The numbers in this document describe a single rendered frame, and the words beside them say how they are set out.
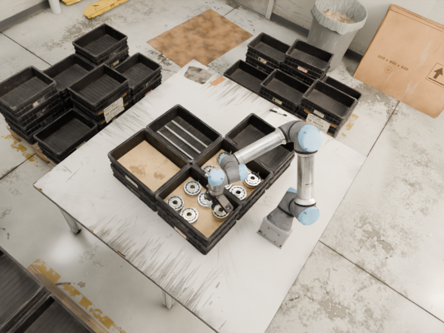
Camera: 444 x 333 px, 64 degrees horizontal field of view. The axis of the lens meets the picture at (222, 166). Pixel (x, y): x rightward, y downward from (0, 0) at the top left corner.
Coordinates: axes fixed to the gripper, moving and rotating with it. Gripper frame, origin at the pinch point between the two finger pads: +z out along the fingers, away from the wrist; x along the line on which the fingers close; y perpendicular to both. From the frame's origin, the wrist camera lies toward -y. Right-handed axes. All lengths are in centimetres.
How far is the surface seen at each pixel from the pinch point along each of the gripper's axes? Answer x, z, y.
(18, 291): 102, 33, 61
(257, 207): -24.9, 28.0, -11.5
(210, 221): 5.8, 10.9, 0.8
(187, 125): -37, 17, 59
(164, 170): -0.9, 11.8, 43.8
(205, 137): -38, 17, 43
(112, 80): -46, 52, 158
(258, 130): -68, 21, 21
